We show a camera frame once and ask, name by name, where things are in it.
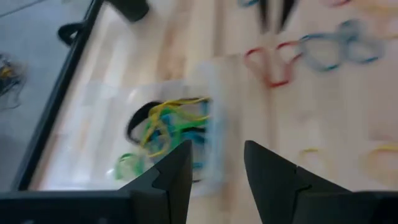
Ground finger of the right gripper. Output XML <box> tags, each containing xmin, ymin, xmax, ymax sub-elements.
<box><xmin>257</xmin><ymin>0</ymin><xmax>271</xmax><ymax>34</ymax></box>
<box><xmin>277</xmin><ymin>0</ymin><xmax>296</xmax><ymax>34</ymax></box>

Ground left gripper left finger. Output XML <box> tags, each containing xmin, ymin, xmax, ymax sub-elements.
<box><xmin>119</xmin><ymin>139</ymin><xmax>193</xmax><ymax>224</ymax></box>

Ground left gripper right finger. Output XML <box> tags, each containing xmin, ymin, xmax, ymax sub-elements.
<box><xmin>243</xmin><ymin>139</ymin><xmax>352</xmax><ymax>224</ymax></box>

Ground red rubber band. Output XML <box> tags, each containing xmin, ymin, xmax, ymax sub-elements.
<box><xmin>322</xmin><ymin>0</ymin><xmax>354</xmax><ymax>7</ymax></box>
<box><xmin>243</xmin><ymin>40</ymin><xmax>303</xmax><ymax>89</ymax></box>

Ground black rubber band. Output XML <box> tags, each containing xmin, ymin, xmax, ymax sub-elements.
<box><xmin>125</xmin><ymin>100</ymin><xmax>164</xmax><ymax>146</ymax></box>

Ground pile of coloured rubber bands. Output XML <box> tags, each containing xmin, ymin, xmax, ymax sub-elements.
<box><xmin>139</xmin><ymin>96</ymin><xmax>211</xmax><ymax>159</ymax></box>

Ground yellow rubber band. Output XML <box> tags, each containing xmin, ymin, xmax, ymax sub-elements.
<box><xmin>360</xmin><ymin>143</ymin><xmax>398</xmax><ymax>189</ymax></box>
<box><xmin>297</xmin><ymin>146</ymin><xmax>323</xmax><ymax>169</ymax></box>

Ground blue rubber band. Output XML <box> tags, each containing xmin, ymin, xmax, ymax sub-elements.
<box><xmin>335</xmin><ymin>18</ymin><xmax>387</xmax><ymax>65</ymax></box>
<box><xmin>298</xmin><ymin>32</ymin><xmax>345</xmax><ymax>73</ymax></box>

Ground clear plastic bin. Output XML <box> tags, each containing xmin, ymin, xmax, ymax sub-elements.
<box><xmin>58</xmin><ymin>60</ymin><xmax>240</xmax><ymax>200</ymax></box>

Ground green plant in black pot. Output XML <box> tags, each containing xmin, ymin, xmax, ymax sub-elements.
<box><xmin>107</xmin><ymin>0</ymin><xmax>150</xmax><ymax>23</ymax></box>

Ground black cable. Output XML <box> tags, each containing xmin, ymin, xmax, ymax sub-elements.
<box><xmin>57</xmin><ymin>22</ymin><xmax>85</xmax><ymax>47</ymax></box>

